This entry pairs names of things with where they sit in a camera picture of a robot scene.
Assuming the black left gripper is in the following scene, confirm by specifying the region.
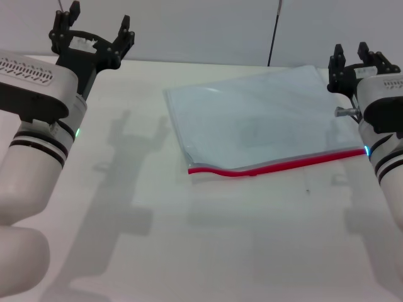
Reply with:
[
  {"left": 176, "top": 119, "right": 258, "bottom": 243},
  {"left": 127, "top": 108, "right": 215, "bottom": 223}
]
[{"left": 48, "top": 1, "right": 136, "bottom": 102}]

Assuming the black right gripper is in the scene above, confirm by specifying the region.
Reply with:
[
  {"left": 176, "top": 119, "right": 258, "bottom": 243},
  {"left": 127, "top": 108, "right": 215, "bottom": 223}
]
[{"left": 327, "top": 41, "right": 402, "bottom": 99}]

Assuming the clear document bag red zipper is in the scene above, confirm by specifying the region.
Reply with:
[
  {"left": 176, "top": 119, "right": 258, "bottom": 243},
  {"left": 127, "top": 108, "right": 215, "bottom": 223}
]
[{"left": 163, "top": 65, "right": 366, "bottom": 182}]

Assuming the thin black background pole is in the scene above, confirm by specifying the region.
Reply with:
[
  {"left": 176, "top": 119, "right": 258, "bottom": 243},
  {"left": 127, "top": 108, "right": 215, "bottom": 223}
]
[{"left": 267, "top": 0, "right": 283, "bottom": 67}]

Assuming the silver right arm cable connector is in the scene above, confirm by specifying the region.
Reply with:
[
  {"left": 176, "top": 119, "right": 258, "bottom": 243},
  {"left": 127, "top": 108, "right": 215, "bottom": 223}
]
[{"left": 334, "top": 106, "right": 360, "bottom": 118}]

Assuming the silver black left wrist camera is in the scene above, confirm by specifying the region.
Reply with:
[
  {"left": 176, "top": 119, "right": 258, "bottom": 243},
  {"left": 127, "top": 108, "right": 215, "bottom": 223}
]
[{"left": 0, "top": 49, "right": 79, "bottom": 125}]

